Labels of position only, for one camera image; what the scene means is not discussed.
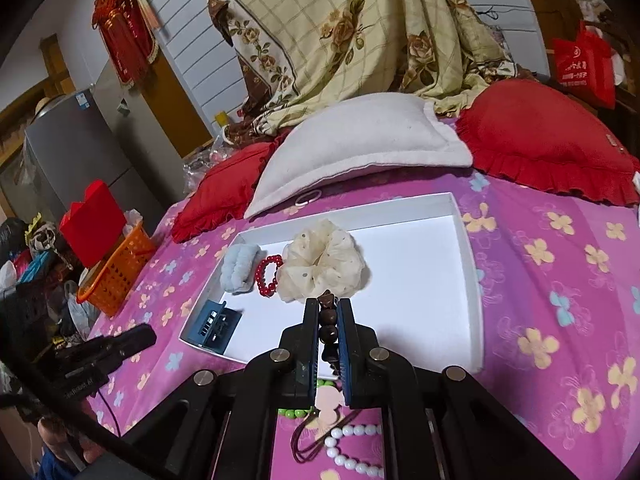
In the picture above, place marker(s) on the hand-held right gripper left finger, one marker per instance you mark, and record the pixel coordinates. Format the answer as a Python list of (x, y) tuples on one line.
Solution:
[(310, 360)]

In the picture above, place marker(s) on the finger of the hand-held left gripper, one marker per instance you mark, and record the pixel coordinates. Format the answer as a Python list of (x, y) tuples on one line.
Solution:
[(125, 341)]

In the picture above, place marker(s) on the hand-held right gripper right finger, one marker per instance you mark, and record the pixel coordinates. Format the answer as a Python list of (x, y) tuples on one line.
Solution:
[(346, 360)]

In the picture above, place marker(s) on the white shallow tray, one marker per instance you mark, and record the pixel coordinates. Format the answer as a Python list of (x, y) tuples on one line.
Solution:
[(410, 280)]

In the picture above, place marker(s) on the white plastic bag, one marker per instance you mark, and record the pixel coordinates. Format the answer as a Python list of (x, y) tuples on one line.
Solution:
[(82, 310)]

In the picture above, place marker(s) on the orange plastic basket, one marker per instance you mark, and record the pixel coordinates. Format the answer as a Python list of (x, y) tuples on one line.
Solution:
[(117, 275)]

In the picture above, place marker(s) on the cream dotted scrunchie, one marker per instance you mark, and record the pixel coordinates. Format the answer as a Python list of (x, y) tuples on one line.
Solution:
[(320, 262)]

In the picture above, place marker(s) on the light blue scrunchie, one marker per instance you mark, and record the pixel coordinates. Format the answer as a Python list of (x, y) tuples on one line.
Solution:
[(240, 267)]

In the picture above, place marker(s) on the red paper bag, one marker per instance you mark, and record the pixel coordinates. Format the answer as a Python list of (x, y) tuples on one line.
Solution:
[(92, 222)]

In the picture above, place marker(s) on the pile of clothes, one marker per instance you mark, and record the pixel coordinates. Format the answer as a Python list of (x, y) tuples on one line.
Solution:
[(30, 247)]

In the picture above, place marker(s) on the small red ruffled pillow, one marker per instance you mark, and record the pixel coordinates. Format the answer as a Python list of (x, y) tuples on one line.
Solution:
[(220, 190)]

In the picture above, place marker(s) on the clear plastic wrapping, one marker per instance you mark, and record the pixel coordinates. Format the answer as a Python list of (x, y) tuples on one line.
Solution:
[(202, 165)]

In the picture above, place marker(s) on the grey refrigerator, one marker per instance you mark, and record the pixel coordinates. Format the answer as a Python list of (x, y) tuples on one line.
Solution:
[(75, 150)]

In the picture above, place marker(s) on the white pillow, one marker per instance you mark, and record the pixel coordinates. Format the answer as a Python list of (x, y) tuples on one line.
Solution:
[(360, 145)]

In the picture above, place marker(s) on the pink floral bed sheet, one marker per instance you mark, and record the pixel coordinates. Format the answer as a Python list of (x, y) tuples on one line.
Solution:
[(550, 285)]

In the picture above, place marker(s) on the large red ruffled pillow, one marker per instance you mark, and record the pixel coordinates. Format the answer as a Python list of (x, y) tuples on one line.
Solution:
[(540, 140)]

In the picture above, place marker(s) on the red hanging knot decoration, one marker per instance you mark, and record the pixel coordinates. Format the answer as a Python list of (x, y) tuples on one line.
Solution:
[(125, 25)]

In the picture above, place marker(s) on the cream floral quilt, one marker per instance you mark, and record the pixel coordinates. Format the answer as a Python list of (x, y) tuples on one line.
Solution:
[(325, 30)]

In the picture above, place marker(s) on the red tote bag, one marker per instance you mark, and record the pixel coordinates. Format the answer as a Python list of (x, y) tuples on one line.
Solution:
[(585, 67)]

